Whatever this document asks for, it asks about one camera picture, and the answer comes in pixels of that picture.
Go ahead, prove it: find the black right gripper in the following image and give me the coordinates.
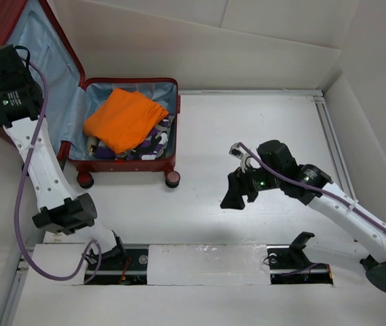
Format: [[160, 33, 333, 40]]
[[220, 161, 283, 211]]

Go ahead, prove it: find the red hard-shell suitcase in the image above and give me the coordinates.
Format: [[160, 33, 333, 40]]
[[0, 1, 180, 189]]

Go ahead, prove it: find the purple camouflage garment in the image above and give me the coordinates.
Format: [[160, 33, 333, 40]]
[[94, 114, 174, 160]]

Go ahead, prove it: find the cream pump lotion bottle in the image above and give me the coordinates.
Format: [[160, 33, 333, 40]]
[[86, 137, 100, 157]]

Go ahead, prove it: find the orange garment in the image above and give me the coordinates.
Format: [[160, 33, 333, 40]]
[[83, 88, 169, 154]]

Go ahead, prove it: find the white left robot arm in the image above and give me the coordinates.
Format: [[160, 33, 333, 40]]
[[0, 45, 127, 270]]

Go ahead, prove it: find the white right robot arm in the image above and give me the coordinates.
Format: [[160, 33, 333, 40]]
[[220, 140, 386, 293]]

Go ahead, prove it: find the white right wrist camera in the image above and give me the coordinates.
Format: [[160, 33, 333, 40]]
[[229, 143, 257, 173]]

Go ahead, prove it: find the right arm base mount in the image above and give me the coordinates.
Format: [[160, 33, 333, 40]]
[[263, 232, 333, 285]]

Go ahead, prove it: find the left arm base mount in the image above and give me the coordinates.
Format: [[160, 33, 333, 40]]
[[83, 247, 149, 286]]

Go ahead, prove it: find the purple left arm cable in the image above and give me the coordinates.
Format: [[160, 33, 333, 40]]
[[0, 47, 102, 283]]

